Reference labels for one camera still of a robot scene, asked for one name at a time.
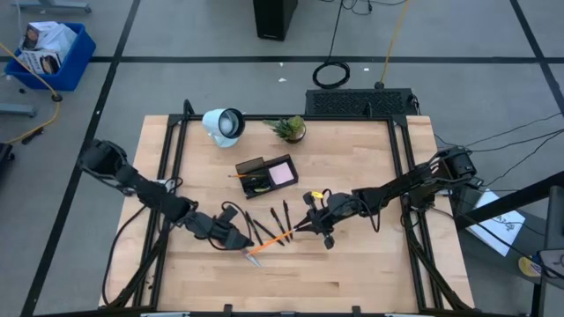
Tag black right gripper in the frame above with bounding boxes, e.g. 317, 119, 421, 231
293, 191, 344, 251

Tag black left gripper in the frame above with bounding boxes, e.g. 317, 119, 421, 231
183, 204, 256, 253

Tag pink sticky note pad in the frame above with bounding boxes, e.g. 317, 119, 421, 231
268, 161, 295, 186

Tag black mesh desk organizer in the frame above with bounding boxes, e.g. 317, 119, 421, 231
234, 153, 300, 200

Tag potted green succulent plant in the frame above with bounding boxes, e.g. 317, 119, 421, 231
263, 114, 308, 145

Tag white desk spotlight lamp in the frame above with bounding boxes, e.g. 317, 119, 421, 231
201, 107, 247, 149

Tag black mesh computer case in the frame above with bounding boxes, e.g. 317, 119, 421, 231
304, 87, 419, 118

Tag white paper sheet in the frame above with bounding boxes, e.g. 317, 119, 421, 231
466, 188, 527, 258

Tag black metal beam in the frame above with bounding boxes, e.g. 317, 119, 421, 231
453, 170, 564, 230

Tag black computer tower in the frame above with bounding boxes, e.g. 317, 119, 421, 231
252, 0, 299, 42

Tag yellow round disc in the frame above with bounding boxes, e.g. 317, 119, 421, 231
518, 255, 542, 278

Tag blue plastic bin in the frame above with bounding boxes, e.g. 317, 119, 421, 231
3, 21, 97, 92

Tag grey metal table foot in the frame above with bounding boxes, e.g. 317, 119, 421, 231
15, 0, 93, 14
0, 103, 37, 118

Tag white printed cardboard box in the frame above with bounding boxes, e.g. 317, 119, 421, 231
17, 48, 63, 75

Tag white printed bag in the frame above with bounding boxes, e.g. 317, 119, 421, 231
20, 20, 78, 56

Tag red handled scissors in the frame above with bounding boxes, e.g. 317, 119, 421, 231
240, 247, 263, 269

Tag coiled black cable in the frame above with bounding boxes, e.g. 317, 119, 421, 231
311, 0, 352, 91

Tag yellow hanging power cord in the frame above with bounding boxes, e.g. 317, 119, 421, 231
378, 0, 412, 85

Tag black stand post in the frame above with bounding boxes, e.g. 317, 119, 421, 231
531, 184, 564, 317

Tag yellow floor cable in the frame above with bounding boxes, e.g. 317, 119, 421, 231
0, 42, 62, 144

